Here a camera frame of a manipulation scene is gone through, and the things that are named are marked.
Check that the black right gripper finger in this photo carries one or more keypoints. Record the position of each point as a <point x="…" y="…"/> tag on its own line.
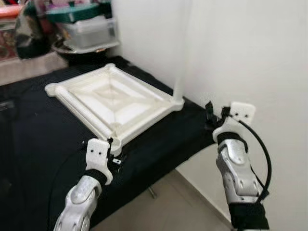
<point x="210" y="115"/>

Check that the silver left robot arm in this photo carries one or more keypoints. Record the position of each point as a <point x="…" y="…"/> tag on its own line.
<point x="79" y="202"/>

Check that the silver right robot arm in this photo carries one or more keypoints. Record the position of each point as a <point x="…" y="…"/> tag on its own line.
<point x="236" y="168"/>

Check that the white plastic children table top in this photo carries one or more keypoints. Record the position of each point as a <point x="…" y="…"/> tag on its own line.
<point x="115" y="106"/>

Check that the black tablecloth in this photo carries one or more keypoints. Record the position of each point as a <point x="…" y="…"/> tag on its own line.
<point x="29" y="159"/>

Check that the beige low platform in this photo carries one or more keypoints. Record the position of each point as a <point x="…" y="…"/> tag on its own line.
<point x="29" y="70"/>

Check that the clear plastic container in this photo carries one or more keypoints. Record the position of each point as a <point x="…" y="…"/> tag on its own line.
<point x="89" y="32"/>

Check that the black bag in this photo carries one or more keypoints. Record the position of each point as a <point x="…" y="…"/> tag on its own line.
<point x="31" y="38"/>

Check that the green round pot lid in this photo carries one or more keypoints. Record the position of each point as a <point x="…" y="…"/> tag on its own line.
<point x="77" y="12"/>

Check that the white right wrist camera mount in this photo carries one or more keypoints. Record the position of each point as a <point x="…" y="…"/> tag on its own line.
<point x="238" y="115"/>

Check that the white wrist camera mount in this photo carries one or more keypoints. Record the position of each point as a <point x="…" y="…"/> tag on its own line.
<point x="98" y="156"/>
<point x="238" y="115"/>

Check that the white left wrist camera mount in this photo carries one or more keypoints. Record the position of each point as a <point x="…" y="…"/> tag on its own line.
<point x="98" y="156"/>

